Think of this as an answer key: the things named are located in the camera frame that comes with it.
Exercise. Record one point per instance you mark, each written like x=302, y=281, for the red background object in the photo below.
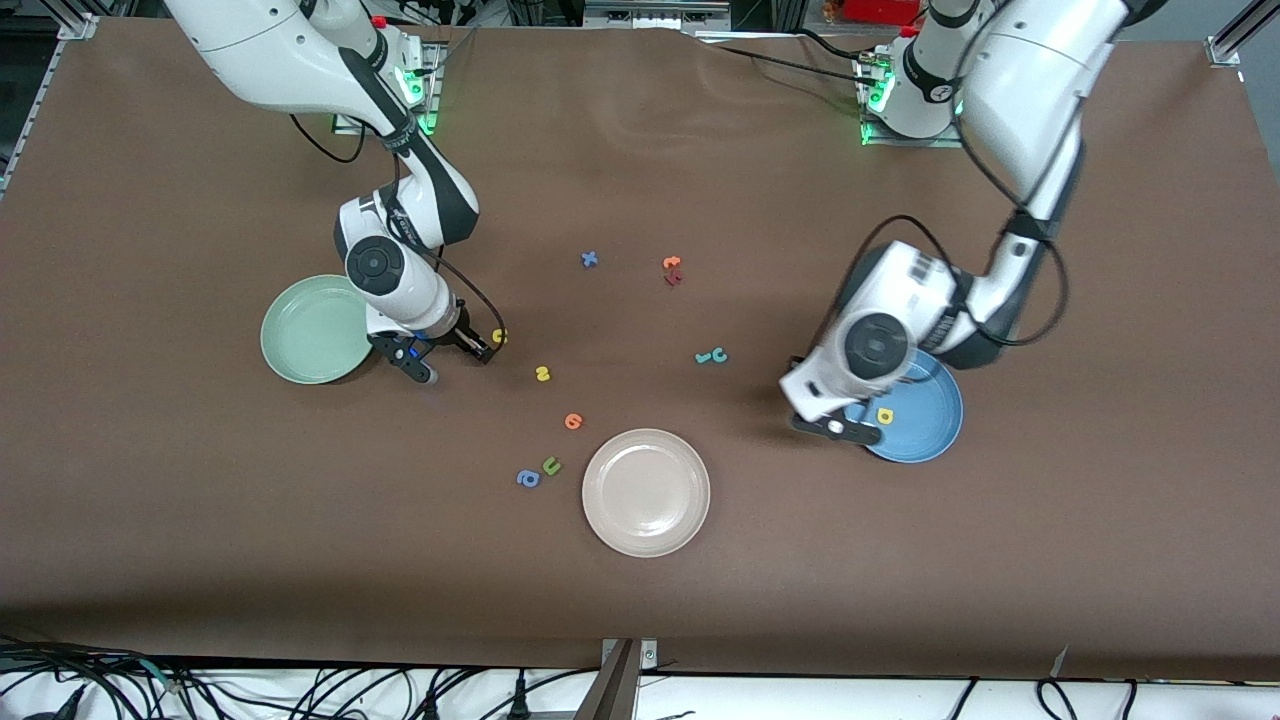
x=880, y=10

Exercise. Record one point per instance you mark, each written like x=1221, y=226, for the blue letter a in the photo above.
x=521, y=479

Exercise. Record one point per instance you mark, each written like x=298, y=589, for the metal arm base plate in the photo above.
x=880, y=140
x=432, y=118

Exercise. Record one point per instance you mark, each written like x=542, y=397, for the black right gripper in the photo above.
x=459, y=335

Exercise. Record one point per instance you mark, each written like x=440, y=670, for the metal table corner bracket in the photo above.
x=1222, y=50
x=77, y=27

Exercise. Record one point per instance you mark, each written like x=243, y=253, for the aluminium table edge rail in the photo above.
x=30, y=110

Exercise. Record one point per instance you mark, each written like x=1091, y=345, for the green plate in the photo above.
x=310, y=335

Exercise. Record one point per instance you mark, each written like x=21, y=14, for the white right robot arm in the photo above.
x=270, y=50

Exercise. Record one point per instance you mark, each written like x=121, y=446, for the brown table cover sheet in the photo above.
x=300, y=580

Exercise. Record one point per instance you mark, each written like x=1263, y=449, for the blue plate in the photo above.
x=930, y=420

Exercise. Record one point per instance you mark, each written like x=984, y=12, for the beige plate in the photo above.
x=646, y=492

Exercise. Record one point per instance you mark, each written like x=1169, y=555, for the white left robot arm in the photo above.
x=1030, y=70

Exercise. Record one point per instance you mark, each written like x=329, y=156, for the black power plug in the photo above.
x=430, y=708
x=519, y=700

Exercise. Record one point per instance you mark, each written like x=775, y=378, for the grey metal background box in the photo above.
x=650, y=15

